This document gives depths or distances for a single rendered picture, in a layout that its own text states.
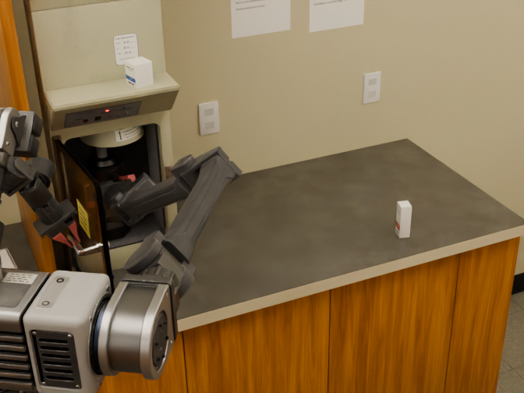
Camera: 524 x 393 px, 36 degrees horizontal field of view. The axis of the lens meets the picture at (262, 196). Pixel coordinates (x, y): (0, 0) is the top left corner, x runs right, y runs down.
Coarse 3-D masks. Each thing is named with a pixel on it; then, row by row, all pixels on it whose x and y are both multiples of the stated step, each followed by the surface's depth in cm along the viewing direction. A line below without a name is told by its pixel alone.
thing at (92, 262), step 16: (64, 160) 204; (64, 176) 208; (80, 176) 194; (64, 192) 213; (80, 192) 198; (96, 192) 185; (96, 208) 189; (96, 224) 192; (80, 240) 211; (96, 240) 196; (80, 256) 216; (96, 256) 201; (96, 272) 205
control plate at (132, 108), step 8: (120, 104) 203; (128, 104) 204; (136, 104) 206; (80, 112) 200; (88, 112) 201; (96, 112) 203; (104, 112) 204; (112, 112) 206; (120, 112) 207; (136, 112) 211; (72, 120) 203; (80, 120) 204; (88, 120) 206; (104, 120) 209
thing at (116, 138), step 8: (128, 128) 220; (136, 128) 223; (80, 136) 224; (88, 136) 220; (96, 136) 219; (104, 136) 218; (112, 136) 218; (120, 136) 219; (128, 136) 220; (136, 136) 222; (88, 144) 220; (96, 144) 219; (104, 144) 219; (112, 144) 219; (120, 144) 219
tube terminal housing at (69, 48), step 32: (128, 0) 201; (32, 32) 198; (64, 32) 198; (96, 32) 202; (128, 32) 205; (160, 32) 208; (64, 64) 202; (96, 64) 205; (160, 64) 212; (96, 128) 213; (160, 128) 220; (160, 160) 228; (160, 224) 242; (128, 256) 234
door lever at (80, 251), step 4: (68, 236) 200; (72, 236) 200; (72, 240) 198; (76, 240) 198; (72, 244) 198; (76, 244) 196; (96, 244) 196; (76, 248) 195; (80, 248) 195; (84, 248) 195; (88, 248) 195; (92, 248) 196; (96, 248) 196; (76, 252) 194; (80, 252) 194; (84, 252) 195
